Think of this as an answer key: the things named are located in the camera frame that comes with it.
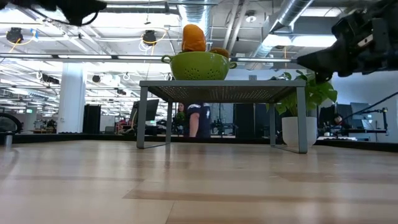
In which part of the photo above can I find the green plant in white pot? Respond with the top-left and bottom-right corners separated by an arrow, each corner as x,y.
266,70 -> 339,147

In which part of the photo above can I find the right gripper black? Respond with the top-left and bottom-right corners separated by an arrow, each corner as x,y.
297,0 -> 398,83

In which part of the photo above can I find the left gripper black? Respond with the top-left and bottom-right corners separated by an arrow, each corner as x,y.
0,0 -> 108,27

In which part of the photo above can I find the black curved hose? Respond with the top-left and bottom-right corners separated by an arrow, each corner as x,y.
0,112 -> 23,134

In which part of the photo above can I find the black partition panel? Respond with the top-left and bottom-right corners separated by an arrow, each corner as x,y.
233,103 -> 271,138

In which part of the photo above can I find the person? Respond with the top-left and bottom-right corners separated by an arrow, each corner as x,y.
331,113 -> 348,132
185,102 -> 212,138
175,102 -> 187,136

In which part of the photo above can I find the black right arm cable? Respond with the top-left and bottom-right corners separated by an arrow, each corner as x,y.
341,91 -> 398,121

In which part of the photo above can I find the green plastic colander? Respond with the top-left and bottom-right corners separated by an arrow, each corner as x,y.
160,51 -> 238,81

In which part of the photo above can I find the silver ventilation duct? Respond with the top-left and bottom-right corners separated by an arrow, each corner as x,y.
247,0 -> 315,71
178,0 -> 212,32

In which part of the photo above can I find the background computer monitor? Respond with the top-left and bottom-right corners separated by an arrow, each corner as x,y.
350,102 -> 373,121
132,98 -> 160,123

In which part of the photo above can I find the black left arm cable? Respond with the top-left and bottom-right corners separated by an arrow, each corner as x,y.
30,7 -> 101,27

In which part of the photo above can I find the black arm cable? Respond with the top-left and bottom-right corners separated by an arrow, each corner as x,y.
341,91 -> 398,121
30,7 -> 101,27

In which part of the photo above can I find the black tall cabinet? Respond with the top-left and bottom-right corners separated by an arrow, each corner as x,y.
82,104 -> 102,134

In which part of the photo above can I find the white round pillar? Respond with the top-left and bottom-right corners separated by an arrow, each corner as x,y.
57,63 -> 87,134

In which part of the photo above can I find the grey perforated metal shelf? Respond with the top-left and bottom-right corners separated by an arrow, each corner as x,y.
136,80 -> 308,154

